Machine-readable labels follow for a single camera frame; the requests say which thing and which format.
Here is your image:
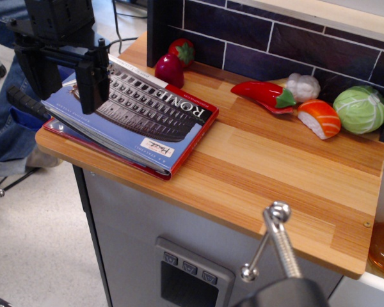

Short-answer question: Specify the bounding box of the metal clamp screw handle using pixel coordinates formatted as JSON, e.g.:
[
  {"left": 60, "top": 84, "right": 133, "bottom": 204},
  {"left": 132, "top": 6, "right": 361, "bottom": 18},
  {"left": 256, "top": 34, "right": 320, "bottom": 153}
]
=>
[{"left": 240, "top": 200, "right": 303, "bottom": 283}]

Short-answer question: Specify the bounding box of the black vertical panel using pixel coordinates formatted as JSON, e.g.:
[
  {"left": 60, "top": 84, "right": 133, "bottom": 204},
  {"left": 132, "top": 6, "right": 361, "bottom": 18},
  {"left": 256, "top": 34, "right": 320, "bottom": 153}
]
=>
[{"left": 147, "top": 0, "right": 184, "bottom": 67}]

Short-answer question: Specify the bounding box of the person leg in jeans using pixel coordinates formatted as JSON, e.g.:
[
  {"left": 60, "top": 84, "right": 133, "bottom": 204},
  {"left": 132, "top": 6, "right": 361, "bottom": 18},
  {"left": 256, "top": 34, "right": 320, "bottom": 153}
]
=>
[{"left": 0, "top": 1, "right": 36, "bottom": 177}]

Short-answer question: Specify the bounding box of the blue black bar clamp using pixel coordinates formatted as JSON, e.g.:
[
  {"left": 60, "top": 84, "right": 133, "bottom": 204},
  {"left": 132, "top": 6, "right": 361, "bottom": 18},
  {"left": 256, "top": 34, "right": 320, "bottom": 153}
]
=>
[{"left": 6, "top": 86, "right": 51, "bottom": 131}]

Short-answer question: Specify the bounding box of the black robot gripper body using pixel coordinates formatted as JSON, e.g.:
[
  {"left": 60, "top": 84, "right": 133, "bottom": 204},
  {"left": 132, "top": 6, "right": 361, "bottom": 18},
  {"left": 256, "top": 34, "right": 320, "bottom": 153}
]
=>
[{"left": 6, "top": 0, "right": 109, "bottom": 54}]

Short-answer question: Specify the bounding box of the black cable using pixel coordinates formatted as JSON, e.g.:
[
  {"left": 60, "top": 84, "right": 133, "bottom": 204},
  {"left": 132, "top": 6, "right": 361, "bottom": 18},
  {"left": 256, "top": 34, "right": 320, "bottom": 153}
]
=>
[{"left": 107, "top": 0, "right": 148, "bottom": 55}]

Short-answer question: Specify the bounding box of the red toy chili pepper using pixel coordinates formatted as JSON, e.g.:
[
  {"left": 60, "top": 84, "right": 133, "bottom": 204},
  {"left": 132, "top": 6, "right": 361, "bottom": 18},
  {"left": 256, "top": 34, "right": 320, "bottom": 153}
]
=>
[{"left": 230, "top": 81, "right": 296, "bottom": 114}]

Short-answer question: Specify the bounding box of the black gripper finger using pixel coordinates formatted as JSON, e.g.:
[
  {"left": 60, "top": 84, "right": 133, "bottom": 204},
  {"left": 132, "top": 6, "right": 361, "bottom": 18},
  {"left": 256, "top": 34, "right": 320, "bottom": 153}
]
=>
[
  {"left": 75, "top": 38, "right": 109, "bottom": 114},
  {"left": 14, "top": 43, "right": 62, "bottom": 100}
]

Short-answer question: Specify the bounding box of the salmon sushi toy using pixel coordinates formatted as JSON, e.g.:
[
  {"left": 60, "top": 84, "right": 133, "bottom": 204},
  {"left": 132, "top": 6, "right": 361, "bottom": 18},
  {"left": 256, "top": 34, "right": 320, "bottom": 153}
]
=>
[{"left": 297, "top": 99, "right": 341, "bottom": 140}]

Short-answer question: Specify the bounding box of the Rome spiral-bound book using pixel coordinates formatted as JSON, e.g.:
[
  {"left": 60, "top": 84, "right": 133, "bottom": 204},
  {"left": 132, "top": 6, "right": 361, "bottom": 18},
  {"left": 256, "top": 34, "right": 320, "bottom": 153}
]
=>
[{"left": 43, "top": 56, "right": 219, "bottom": 180}]

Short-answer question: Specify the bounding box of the beige shoe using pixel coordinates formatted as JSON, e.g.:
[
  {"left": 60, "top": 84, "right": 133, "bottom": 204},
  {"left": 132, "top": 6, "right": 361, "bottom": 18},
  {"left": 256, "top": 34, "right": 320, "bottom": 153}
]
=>
[{"left": 26, "top": 148, "right": 63, "bottom": 168}]

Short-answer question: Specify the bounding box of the green toy cabbage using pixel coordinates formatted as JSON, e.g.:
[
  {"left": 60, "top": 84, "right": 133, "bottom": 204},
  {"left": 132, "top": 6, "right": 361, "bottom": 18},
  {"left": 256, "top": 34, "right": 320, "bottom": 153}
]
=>
[{"left": 333, "top": 86, "right": 384, "bottom": 134}]

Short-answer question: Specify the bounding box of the grey toy oven cabinet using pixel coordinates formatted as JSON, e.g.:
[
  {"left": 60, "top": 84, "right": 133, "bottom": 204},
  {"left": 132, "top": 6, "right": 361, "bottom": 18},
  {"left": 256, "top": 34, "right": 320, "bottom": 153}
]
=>
[{"left": 72, "top": 165, "right": 344, "bottom": 307}]

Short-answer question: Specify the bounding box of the white toy garlic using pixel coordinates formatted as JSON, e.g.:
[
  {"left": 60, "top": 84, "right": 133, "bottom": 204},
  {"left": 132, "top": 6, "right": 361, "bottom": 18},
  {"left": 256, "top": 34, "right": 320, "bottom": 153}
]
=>
[{"left": 286, "top": 73, "right": 321, "bottom": 102}]

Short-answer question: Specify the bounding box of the dark red toy onion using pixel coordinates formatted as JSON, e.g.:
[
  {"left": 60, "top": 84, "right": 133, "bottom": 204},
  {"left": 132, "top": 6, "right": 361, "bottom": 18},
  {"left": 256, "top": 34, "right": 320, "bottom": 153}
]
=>
[{"left": 155, "top": 53, "right": 184, "bottom": 88}]

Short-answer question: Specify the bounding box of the red toy strawberry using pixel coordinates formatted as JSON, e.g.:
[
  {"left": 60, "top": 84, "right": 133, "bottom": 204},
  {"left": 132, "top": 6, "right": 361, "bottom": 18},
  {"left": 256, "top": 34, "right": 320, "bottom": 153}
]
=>
[{"left": 168, "top": 38, "right": 195, "bottom": 68}]

